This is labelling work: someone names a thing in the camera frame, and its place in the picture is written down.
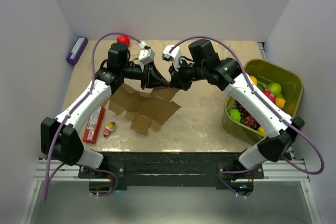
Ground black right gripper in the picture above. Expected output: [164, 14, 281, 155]
[169, 57, 207, 91]

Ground orange toy fruit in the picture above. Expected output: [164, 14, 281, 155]
[249, 76, 258, 86]

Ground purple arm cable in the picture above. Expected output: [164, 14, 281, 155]
[42, 33, 144, 202]
[170, 36, 326, 175]

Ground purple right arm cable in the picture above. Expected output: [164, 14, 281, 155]
[170, 36, 326, 175]

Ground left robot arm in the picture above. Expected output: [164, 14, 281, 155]
[40, 42, 169, 178]

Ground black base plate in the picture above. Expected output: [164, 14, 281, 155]
[78, 152, 265, 191]

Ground purple rectangular box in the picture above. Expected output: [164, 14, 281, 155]
[66, 36, 88, 66]

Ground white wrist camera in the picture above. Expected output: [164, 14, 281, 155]
[138, 41, 155, 66]
[162, 45, 182, 71]

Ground green toy pear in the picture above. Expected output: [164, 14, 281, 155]
[267, 82, 282, 97]

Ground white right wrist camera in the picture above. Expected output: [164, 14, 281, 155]
[162, 45, 182, 71]

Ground yellow toy mango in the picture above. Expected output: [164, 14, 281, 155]
[257, 126, 266, 135]

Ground brown cardboard box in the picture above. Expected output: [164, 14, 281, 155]
[108, 83, 181, 135]

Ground yellow toy lemon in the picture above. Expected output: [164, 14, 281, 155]
[275, 98, 286, 110]

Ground small colourful toy figure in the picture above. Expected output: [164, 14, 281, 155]
[103, 121, 116, 137]

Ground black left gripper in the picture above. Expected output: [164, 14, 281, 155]
[121, 61, 169, 91]

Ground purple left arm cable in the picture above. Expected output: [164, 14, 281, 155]
[42, 33, 144, 202]

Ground bright green toy vegetable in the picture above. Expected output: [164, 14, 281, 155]
[227, 108, 242, 123]

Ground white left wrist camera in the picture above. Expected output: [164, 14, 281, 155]
[138, 41, 155, 66]

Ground red rectangular packet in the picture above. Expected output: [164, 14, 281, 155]
[82, 106, 106, 144]

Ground red apple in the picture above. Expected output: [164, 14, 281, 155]
[117, 35, 131, 46]

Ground olive green plastic basket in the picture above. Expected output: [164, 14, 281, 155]
[221, 58, 305, 146]

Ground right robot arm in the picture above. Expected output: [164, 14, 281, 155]
[162, 37, 305, 178]

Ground dark red toy grapes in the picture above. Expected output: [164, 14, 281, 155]
[237, 104, 260, 130]

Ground pink dragon fruit toy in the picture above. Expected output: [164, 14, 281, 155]
[262, 89, 276, 104]

